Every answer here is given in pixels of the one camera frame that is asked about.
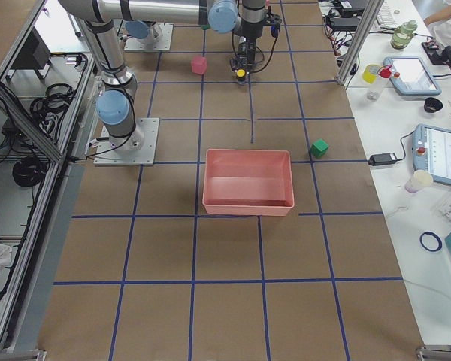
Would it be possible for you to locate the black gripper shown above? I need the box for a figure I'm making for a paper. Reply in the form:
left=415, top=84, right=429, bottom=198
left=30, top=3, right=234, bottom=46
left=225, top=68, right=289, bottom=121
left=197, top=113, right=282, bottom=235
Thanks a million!
left=229, top=37, right=256, bottom=71

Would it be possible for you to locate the yellow push button switch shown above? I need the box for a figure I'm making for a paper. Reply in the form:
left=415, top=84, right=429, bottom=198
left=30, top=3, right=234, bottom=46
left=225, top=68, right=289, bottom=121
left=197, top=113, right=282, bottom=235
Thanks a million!
left=236, top=69, right=247, bottom=83

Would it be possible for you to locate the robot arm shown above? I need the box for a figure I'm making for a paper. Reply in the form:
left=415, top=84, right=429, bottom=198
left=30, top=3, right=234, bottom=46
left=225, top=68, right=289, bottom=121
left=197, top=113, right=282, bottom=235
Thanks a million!
left=60, top=0, right=213, bottom=97
left=207, top=0, right=266, bottom=76

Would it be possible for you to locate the pink foam cube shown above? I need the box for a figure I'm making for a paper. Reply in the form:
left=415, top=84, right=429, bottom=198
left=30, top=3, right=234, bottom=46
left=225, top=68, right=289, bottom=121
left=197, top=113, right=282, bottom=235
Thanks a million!
left=191, top=56, right=207, bottom=75

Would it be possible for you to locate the black power adapter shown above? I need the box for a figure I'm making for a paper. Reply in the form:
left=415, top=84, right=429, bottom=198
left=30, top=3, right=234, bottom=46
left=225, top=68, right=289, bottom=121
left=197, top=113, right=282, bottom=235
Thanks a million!
left=368, top=153, right=398, bottom=166
left=328, top=17, right=360, bottom=32

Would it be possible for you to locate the pink plastic bin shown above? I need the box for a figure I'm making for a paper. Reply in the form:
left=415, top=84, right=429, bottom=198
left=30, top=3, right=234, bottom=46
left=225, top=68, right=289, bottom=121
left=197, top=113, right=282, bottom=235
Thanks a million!
left=202, top=149, right=295, bottom=217

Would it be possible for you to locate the green foam cube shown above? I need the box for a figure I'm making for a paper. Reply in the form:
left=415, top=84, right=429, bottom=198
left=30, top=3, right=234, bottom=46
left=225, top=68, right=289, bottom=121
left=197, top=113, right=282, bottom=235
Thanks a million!
left=310, top=138, right=329, bottom=158

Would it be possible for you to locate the yellow tape roll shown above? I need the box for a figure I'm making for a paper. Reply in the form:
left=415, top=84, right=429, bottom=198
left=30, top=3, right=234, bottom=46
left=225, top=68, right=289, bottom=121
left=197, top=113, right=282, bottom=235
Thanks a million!
left=362, top=64, right=381, bottom=84

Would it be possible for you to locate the green water bottle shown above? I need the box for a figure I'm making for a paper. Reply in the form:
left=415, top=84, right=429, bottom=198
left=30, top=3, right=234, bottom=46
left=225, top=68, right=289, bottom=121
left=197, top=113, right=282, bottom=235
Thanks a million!
left=390, top=20, right=417, bottom=50

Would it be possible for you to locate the teach pendant tablet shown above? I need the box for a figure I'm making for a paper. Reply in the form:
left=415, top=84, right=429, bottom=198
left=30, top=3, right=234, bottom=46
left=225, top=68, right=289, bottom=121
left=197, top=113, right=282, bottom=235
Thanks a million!
left=383, top=56, right=442, bottom=96
left=412, top=124, right=451, bottom=186

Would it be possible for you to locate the plastic cup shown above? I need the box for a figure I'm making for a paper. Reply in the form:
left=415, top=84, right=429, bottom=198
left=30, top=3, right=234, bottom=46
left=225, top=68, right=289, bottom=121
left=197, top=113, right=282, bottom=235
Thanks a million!
left=404, top=170, right=434, bottom=193

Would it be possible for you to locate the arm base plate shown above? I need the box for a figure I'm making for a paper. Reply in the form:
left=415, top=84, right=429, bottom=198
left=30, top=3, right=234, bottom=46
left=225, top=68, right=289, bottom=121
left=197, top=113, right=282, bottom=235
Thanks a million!
left=93, top=117, right=160, bottom=166
left=125, top=20, right=174, bottom=52

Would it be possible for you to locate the aluminium frame post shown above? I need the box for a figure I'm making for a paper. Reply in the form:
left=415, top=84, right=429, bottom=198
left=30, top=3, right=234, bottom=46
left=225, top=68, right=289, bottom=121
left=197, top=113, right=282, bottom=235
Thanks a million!
left=335, top=0, right=383, bottom=85

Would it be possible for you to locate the blue tape ring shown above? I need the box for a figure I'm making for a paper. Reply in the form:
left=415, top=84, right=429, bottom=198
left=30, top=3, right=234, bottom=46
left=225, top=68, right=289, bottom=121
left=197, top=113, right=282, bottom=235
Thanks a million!
left=419, top=232, right=443, bottom=253

